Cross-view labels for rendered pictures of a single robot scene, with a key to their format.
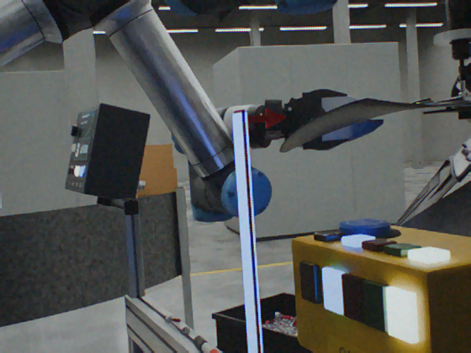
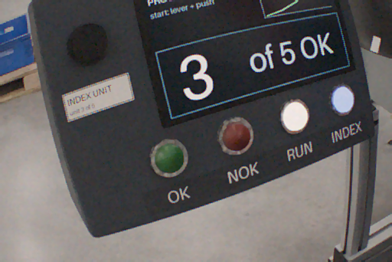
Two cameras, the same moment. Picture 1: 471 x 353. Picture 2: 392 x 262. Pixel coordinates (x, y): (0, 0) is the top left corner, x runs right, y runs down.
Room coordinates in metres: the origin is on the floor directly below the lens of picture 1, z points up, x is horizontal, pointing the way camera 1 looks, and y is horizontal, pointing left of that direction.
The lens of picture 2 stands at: (1.30, 0.74, 1.34)
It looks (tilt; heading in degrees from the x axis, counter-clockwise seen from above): 29 degrees down; 276
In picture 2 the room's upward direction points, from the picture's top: 9 degrees counter-clockwise
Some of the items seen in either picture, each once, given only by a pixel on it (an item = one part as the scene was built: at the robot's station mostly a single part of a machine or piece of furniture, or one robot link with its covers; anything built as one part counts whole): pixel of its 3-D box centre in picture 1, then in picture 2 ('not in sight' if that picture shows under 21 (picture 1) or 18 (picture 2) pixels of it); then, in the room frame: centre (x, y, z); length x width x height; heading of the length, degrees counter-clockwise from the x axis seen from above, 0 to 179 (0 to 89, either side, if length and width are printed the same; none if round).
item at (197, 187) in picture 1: (214, 189); not in sight; (1.02, 0.04, 1.08); 0.11 x 0.08 x 0.11; 21
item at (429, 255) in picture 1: (428, 255); not in sight; (0.36, -0.12, 1.08); 0.02 x 0.02 x 0.01; 24
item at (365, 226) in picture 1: (364, 230); not in sight; (0.47, -0.10, 1.08); 0.04 x 0.04 x 0.02
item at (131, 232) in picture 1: (132, 247); (360, 184); (1.18, 0.21, 0.96); 0.03 x 0.03 x 0.20; 24
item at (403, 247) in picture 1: (402, 250); not in sight; (0.39, -0.11, 1.08); 0.02 x 0.02 x 0.01; 24
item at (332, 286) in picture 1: (334, 290); not in sight; (0.42, -0.07, 1.04); 0.02 x 0.01 x 0.03; 24
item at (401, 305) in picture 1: (401, 314); not in sight; (0.35, -0.09, 1.04); 0.02 x 0.01 x 0.03; 24
